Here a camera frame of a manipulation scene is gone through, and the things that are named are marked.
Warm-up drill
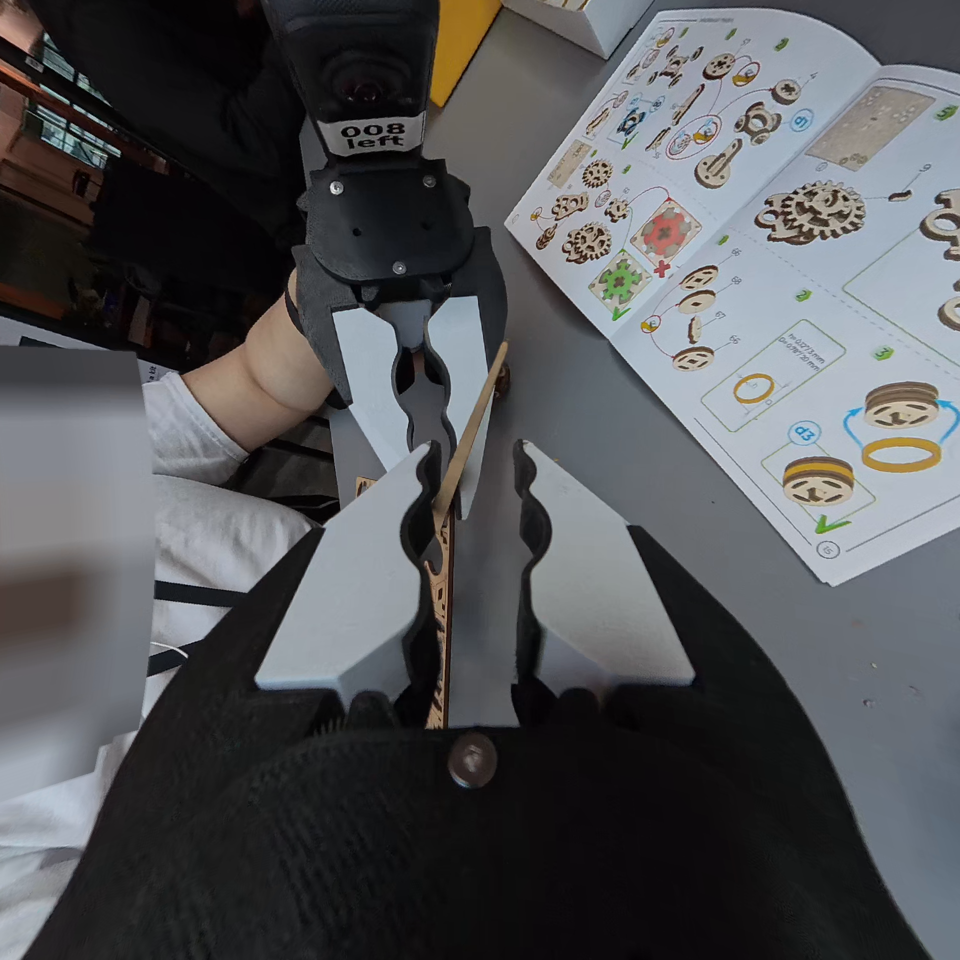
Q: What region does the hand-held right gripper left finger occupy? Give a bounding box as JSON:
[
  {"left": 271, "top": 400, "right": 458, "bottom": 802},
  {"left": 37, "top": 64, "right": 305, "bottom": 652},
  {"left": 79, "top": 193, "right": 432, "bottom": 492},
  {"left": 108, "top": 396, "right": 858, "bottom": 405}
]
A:
[{"left": 255, "top": 441, "right": 444, "bottom": 706}]

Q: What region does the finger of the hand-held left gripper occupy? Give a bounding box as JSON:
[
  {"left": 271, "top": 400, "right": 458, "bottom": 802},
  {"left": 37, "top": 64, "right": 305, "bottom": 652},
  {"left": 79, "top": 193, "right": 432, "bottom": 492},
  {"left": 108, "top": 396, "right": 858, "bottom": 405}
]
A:
[
  {"left": 421, "top": 294, "right": 492, "bottom": 520},
  {"left": 332, "top": 300, "right": 434, "bottom": 475}
]

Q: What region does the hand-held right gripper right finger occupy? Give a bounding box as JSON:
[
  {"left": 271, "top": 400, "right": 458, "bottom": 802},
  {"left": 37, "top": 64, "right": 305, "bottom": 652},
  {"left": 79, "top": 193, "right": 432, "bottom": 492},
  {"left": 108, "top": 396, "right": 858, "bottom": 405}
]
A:
[{"left": 512, "top": 439, "right": 696, "bottom": 699}]

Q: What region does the laser-cut wooden parts sheet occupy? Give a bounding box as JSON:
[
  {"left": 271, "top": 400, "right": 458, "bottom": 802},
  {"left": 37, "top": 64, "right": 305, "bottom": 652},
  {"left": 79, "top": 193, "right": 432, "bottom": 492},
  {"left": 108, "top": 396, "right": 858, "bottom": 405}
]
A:
[{"left": 354, "top": 339, "right": 513, "bottom": 730}]

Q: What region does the person's left forearm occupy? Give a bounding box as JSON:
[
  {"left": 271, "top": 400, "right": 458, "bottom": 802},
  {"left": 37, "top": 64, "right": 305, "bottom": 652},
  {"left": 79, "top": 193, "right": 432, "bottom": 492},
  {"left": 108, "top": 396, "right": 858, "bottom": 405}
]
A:
[{"left": 180, "top": 276, "right": 336, "bottom": 453}]

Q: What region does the yellow board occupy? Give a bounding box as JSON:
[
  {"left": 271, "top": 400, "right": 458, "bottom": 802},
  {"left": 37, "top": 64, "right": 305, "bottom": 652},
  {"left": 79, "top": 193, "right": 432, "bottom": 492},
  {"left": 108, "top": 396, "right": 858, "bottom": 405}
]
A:
[{"left": 430, "top": 0, "right": 504, "bottom": 108}]

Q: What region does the white cardboard box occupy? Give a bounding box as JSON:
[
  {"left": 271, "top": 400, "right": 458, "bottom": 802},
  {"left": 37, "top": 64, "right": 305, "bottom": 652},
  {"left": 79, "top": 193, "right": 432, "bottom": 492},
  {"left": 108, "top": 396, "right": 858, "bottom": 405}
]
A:
[{"left": 501, "top": 0, "right": 655, "bottom": 61}]

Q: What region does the assembly instruction booklet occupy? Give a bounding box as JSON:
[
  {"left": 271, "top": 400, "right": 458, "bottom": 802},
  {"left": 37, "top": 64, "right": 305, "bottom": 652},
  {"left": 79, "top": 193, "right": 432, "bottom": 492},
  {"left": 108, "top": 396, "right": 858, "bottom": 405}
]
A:
[{"left": 504, "top": 7, "right": 960, "bottom": 588}]

